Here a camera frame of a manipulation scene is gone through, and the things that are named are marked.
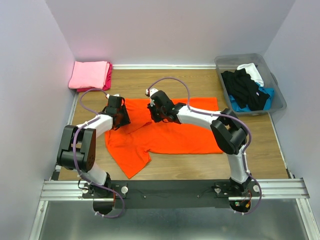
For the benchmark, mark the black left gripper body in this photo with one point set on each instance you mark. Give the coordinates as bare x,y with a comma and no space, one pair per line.
124,119

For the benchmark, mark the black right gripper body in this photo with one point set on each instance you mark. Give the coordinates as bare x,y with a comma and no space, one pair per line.
157,114

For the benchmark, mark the orange t shirt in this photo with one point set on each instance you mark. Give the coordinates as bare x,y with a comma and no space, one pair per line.
130,146

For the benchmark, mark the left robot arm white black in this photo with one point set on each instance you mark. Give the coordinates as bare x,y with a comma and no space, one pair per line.
77,150

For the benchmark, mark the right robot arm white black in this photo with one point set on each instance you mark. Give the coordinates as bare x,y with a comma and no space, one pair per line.
231,135

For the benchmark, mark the folded magenta shirt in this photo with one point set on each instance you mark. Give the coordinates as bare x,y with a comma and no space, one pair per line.
107,83

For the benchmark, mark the folded light pink shirt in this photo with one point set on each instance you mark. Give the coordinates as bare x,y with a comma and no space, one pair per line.
89,75

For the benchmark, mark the clear plastic bin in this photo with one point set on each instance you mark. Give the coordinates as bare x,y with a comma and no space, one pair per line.
231,62

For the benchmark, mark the black shirt in bin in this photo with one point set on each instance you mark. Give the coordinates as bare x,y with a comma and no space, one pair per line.
237,81

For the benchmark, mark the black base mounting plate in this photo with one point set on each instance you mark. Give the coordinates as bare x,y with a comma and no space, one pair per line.
174,194

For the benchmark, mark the white shirt in bin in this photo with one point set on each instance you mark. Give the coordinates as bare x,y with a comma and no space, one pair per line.
252,70

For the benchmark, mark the blue shirt in bin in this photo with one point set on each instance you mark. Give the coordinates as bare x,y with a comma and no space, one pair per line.
245,101

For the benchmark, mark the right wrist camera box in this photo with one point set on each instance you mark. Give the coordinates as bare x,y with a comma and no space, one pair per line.
158,98

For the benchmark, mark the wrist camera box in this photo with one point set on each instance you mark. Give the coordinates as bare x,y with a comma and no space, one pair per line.
158,98
115,101

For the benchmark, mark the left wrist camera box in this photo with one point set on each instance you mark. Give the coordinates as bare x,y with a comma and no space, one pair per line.
115,101

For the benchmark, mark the aluminium front rail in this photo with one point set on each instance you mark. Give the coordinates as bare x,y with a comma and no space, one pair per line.
271,189

